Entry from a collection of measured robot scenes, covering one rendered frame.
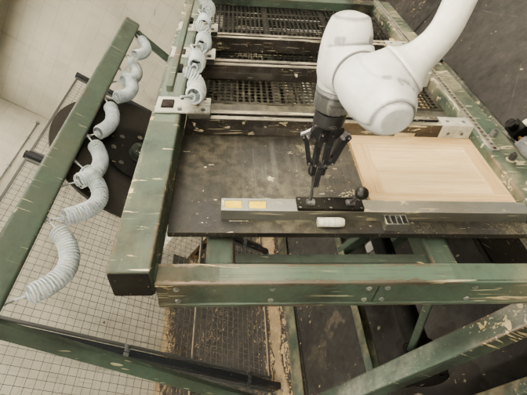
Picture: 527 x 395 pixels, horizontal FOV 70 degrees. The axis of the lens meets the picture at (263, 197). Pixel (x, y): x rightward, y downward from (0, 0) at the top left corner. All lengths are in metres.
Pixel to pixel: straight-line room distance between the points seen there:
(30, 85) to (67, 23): 1.43
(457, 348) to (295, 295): 0.73
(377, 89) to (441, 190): 0.75
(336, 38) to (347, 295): 0.61
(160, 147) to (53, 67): 6.39
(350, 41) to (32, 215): 1.15
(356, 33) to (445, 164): 0.81
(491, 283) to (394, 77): 0.64
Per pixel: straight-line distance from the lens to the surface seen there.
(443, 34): 0.75
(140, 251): 0.94
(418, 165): 1.44
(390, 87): 0.68
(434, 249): 1.24
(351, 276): 0.98
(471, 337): 1.52
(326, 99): 0.86
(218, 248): 1.09
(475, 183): 1.47
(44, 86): 7.81
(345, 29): 0.80
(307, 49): 2.10
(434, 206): 1.26
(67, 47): 7.30
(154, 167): 1.15
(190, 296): 0.98
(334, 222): 1.11
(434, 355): 1.58
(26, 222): 1.47
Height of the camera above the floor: 2.10
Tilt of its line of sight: 26 degrees down
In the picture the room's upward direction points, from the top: 64 degrees counter-clockwise
